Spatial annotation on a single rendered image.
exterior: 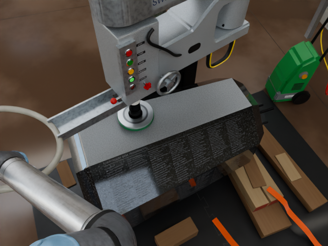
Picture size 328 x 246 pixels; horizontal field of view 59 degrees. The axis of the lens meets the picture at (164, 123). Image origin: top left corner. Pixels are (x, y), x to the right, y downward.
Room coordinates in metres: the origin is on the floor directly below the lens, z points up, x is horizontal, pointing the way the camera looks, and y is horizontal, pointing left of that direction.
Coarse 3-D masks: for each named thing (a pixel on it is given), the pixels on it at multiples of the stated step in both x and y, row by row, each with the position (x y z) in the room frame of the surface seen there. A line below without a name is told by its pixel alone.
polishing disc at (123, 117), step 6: (144, 102) 1.13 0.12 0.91; (126, 108) 1.08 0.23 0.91; (144, 108) 1.08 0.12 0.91; (150, 108) 1.08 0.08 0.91; (120, 114) 1.04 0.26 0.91; (126, 114) 1.04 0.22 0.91; (144, 114) 1.04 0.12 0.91; (150, 114) 1.04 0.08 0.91; (120, 120) 0.99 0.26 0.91; (126, 120) 0.99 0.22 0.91; (132, 120) 1.00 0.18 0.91; (138, 120) 1.00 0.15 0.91; (144, 120) 1.00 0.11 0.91; (150, 120) 1.00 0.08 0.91; (126, 126) 0.95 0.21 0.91; (132, 126) 0.95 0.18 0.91; (138, 126) 0.95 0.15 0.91; (144, 126) 0.96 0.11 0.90
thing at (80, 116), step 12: (96, 96) 0.97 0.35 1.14; (108, 96) 1.01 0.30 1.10; (72, 108) 0.89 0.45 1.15; (84, 108) 0.92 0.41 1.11; (96, 108) 0.93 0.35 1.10; (108, 108) 0.89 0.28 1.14; (120, 108) 0.93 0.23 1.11; (48, 120) 0.81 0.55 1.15; (60, 120) 0.84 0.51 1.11; (72, 120) 0.85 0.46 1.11; (84, 120) 0.85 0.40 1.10; (96, 120) 0.84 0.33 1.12; (60, 132) 0.77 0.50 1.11; (72, 132) 0.76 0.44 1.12
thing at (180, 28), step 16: (192, 0) 1.29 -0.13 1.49; (208, 0) 1.25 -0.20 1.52; (224, 0) 1.27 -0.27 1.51; (160, 16) 1.26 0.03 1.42; (176, 16) 1.25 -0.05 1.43; (192, 16) 1.22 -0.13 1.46; (208, 16) 1.21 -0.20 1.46; (160, 32) 1.14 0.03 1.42; (176, 32) 1.14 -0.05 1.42; (192, 32) 1.15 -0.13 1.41; (208, 32) 1.22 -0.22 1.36; (224, 32) 1.34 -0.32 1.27; (240, 32) 1.38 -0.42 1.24; (160, 48) 1.00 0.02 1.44; (176, 48) 1.09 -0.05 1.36; (192, 48) 1.16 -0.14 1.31; (208, 48) 1.23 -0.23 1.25; (160, 64) 1.03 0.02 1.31; (176, 64) 1.10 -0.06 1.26
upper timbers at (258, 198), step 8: (256, 160) 1.13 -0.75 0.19; (240, 168) 1.05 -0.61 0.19; (264, 168) 1.06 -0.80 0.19; (232, 176) 1.03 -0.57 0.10; (240, 176) 0.99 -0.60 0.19; (264, 176) 0.99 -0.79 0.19; (240, 184) 0.93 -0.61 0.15; (248, 184) 0.92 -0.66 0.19; (272, 184) 0.92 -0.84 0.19; (248, 192) 0.85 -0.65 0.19; (256, 192) 0.86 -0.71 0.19; (264, 192) 0.86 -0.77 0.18; (280, 192) 0.86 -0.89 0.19; (248, 200) 0.81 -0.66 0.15; (256, 200) 0.79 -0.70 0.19; (264, 200) 0.80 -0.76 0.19; (272, 200) 0.80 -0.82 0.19; (256, 208) 0.74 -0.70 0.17
